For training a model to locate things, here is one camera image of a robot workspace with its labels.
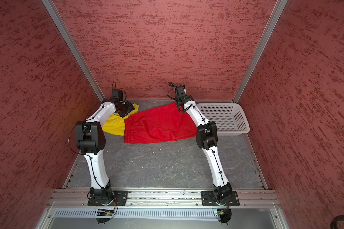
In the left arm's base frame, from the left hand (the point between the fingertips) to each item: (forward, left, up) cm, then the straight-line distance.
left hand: (132, 111), depth 100 cm
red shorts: (-5, -26, -8) cm, 28 cm away
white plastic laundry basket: (+4, -74, -9) cm, 75 cm away
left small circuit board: (-59, +6, -13) cm, 60 cm away
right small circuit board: (-59, -58, -13) cm, 84 cm away
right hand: (+9, -37, +2) cm, 38 cm away
